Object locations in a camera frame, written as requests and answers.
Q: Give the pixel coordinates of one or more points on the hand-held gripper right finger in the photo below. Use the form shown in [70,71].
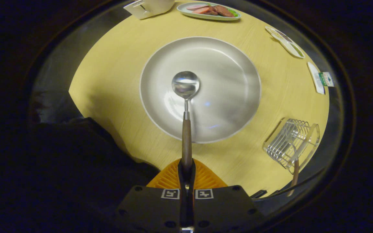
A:
[225,210]

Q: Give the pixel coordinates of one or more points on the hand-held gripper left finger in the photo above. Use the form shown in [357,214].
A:
[151,210]

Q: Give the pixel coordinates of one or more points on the large white round plate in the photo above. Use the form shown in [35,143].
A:
[225,97]

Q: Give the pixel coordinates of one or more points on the white and green packet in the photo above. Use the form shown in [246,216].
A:
[319,78]

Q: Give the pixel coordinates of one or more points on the oval plate of sliced meat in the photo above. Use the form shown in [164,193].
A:
[209,11]

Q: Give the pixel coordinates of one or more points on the white container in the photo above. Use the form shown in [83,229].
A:
[149,7]

